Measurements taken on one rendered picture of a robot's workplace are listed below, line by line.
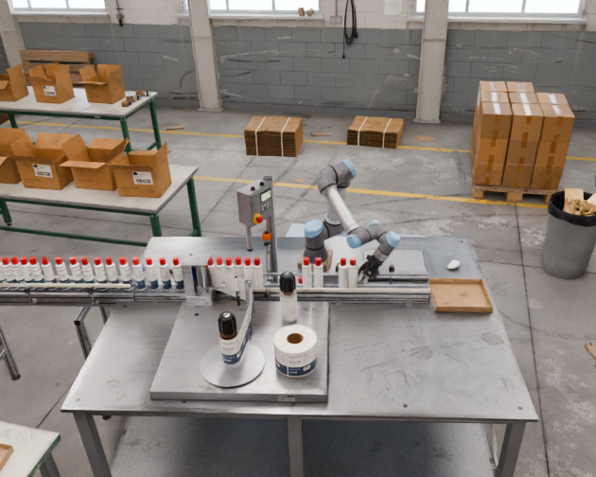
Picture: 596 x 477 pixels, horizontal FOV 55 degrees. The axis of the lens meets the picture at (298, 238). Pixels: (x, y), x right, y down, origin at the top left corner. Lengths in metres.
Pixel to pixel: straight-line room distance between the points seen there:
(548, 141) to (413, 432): 3.55
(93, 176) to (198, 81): 4.30
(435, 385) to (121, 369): 1.50
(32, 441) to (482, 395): 1.98
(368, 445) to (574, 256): 2.51
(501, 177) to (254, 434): 3.95
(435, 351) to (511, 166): 3.47
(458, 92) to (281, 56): 2.47
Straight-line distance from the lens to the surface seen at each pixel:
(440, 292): 3.33
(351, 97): 8.37
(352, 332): 3.02
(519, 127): 5.99
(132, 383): 2.90
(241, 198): 2.99
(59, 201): 4.88
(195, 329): 3.04
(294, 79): 8.47
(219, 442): 3.37
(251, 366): 2.77
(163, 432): 3.49
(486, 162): 6.10
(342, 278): 3.15
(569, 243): 4.98
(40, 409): 4.19
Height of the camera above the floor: 2.79
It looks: 31 degrees down
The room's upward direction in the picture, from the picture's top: 2 degrees counter-clockwise
